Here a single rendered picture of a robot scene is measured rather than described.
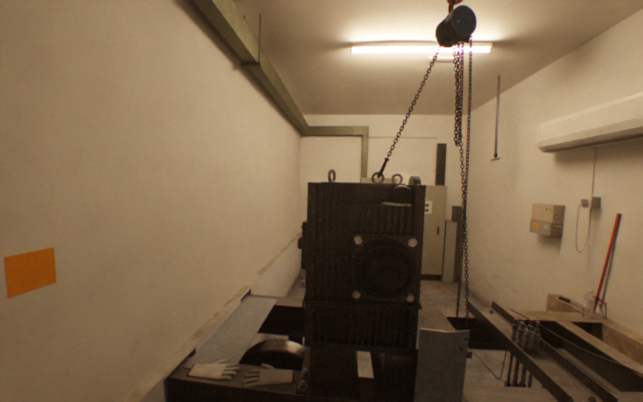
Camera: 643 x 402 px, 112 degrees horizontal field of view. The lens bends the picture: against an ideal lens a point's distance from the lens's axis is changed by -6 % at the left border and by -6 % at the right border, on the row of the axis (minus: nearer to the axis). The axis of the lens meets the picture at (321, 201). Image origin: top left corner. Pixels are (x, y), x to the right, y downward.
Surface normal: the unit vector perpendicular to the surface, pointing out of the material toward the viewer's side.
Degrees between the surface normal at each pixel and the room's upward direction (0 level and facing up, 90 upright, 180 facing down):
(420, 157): 90
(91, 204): 90
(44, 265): 90
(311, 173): 90
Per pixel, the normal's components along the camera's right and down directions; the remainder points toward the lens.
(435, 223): -0.10, 0.06
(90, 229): 0.99, 0.03
